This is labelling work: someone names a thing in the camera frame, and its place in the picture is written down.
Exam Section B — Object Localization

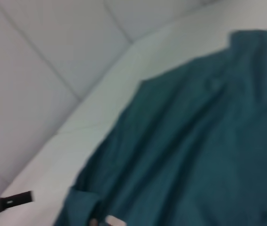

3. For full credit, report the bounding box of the teal t-shirt with FREE print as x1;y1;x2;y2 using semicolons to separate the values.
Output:
53;28;267;226

